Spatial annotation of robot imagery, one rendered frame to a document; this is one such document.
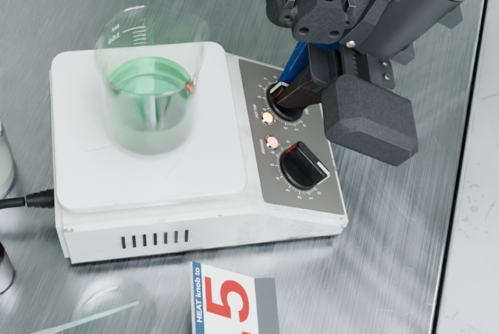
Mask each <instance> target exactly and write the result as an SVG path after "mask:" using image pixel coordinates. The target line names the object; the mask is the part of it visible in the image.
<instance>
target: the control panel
mask: <svg viewBox="0 0 499 334"><path fill-rule="evenodd" d="M238 64H239V68H240V72H241V80H242V85H243V89H244V97H245V101H246V106H247V113H248V118H249V126H250V130H251V135H252V142H253V147H254V151H255V158H256V163H257V167H258V176H259V180H260V184H261V192H262V196H263V199H264V202H266V203H271V204H276V205H281V206H289V207H294V208H300V209H308V210H313V211H318V212H327V213H331V214H336V215H345V212H344V208H343V205H342V199H341V195H340V191H339V186H338V182H337V179H336V172H335V169H334V166H333V160H332V157H331V153H330V147H329V143H328V140H327V138H326V136H325V134H324V121H323V118H322V112H321V108H320V105H319V104H315V105H309V106H308V107H307V108H305V109H304V112H303V114H302V116H301V118H300V119H298V120H297V121H295V122H288V121H286V120H283V119H282V118H280V117H279V116H277V115H276V114H275V113H274V112H273V110H272V109H271V107H270V105H269V103H268V101H267V90H268V88H269V87H270V86H271V85H272V84H274V83H277V82H278V80H279V78H280V76H281V74H282V73H283V71H281V70H278V69H275V68H271V67H267V66H264V65H260V64H257V63H254V62H249V61H247V60H243V59H238ZM264 113H269V114H270V115H271V116H272V118H273V121H272V122H267V121H265V119H264V118H263V114H264ZM269 137H274V138H275V139H276V141H277V146H276V147H272V146H271V145H270V144H269V143H268V138H269ZM298 141H302V142H303V143H304V144H305V145H306V146H307V147H308V148H309V149H310V150H311V151H312V152H313V153H314V154H315V155H316V156H317V157H318V159H319V160H320V161H321V162H322V163H323V164H324V165H325V166H326V168H327V169H328V171H329V175H330V176H329V178H327V179H326V180H324V181H322V182H321V183H320V184H317V185H315V186H314V187H313V188H312V189H310V190H307V191H304V190H300V189H297V188H295V187H294V186H292V185H291V184H290V183H289V182H288V181H287V180H286V178H285V177H284V175H283V173H282V171H281V166H280V158H281V155H282V154H283V153H284V152H285V151H286V150H287V149H289V148H290V147H291V146H292V145H294V144H295V143H297V142H298Z"/></svg>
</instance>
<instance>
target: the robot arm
mask: <svg viewBox="0 0 499 334"><path fill-rule="evenodd" d="M464 1H465V0H266V13H267V18H268V19H269V20H270V21H271V22H272V23H273V24H274V25H277V26H279V27H285V28H291V30H292V35H293V38H294V39H295V40H296V41H298V43H297V45H296V47H295V50H294V51H293V53H292V55H291V57H290V59H289V61H288V63H287V65H286V67H285V69H284V71H283V73H282V74H281V76H280V78H279V80H278V82H277V84H278V83H279V82H280V81H286V82H289V83H290V84H289V85H288V86H287V87H286V88H285V89H284V91H283V92H282V93H281V95H280V96H279V98H278V99H277V105H279V106H281V107H283V108H297V107H302V106H306V105H315V104H319V103H321V104H322V113H323V121H324V134H325V136H326V138H327V139H328V140H329V141H330V142H332V143H335V144H337V145H340V146H342V147H345V148H348V149H350V150H353V151H356V152H358V153H360V154H364V155H366V156H368V157H372V158H374V159H376V160H379V161H382V162H384V163H387V164H389V165H392V166H399V165H401V164H402V163H404V162H405V161H406V160H408V159H410V158H411V157H413V156H414V155H415V154H416V153H417V152H418V138H417V130H416V125H415V121H414V113H413V109H412V104H411V100H409V99H406V98H404V97H402V96H400V95H397V94H395V93H393V91H392V89H394V88H395V82H394V74H393V69H392V65H391V62H390V61H389V59H391V60H393V61H395V62H398V63H400V64H401V65H404V66H405V65H407V64H408V63H409V62H410V61H411V60H413V59H414V58H415V53H414V46H413V42H414V41H415V40H417V39H418V38H419V37H421V35H423V34H424V33H425V32H426V31H428V30H429V29H430V28H431V27H433V26H434V25H435V24H436V23H440V24H442V25H444V26H446V27H447V28H449V29H452V28H454V27H455V26H456V25H458V24H459V23H460V22H462V20H463V17H462V13H461V9H460V4H462V3H463V2H464Z"/></svg>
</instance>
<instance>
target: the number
mask: <svg viewBox="0 0 499 334"><path fill-rule="evenodd" d="M201 268H202V283H203V311H204V326H205V334H253V332H252V314H251V305H250V287H249V280H247V279H244V278H239V277H236V276H233V275H228V274H225V273H222V272H217V271H214V270H211V269H206V268H203V267H201Z"/></svg>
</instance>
